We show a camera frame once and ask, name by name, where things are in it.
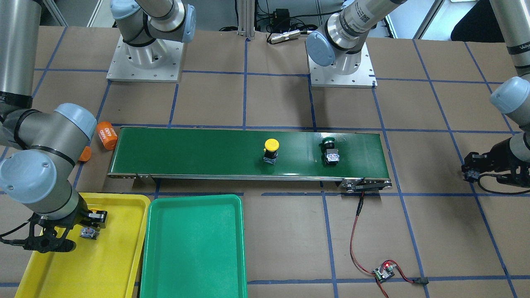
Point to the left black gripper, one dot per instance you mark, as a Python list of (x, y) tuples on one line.
[(499, 154)]

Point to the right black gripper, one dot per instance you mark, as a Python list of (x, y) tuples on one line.
[(79, 215)]

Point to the yellow push button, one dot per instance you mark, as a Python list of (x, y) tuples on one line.
[(271, 147), (89, 233)]

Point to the plain orange cylinder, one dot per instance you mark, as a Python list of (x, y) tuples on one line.
[(86, 155)]

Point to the orange cylinder marked 4680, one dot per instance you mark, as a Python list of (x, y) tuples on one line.
[(107, 135)]

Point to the green push button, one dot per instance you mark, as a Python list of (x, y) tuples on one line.
[(471, 175), (330, 152)]

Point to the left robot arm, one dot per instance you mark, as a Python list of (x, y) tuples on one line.
[(335, 49)]

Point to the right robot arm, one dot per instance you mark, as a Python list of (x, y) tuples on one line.
[(49, 144)]

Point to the yellow plastic tray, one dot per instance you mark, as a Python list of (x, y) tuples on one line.
[(103, 268)]

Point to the green plastic tray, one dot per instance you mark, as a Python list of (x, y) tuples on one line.
[(194, 248)]

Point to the green conveyor belt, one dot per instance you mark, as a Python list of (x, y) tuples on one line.
[(148, 152)]

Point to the small motor controller board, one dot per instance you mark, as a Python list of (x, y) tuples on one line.
[(383, 272)]

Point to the black power adapter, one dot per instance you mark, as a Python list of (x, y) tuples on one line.
[(280, 20)]

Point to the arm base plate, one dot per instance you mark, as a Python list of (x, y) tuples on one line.
[(161, 61), (329, 69)]

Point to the aluminium frame post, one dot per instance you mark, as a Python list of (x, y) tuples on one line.
[(246, 18)]

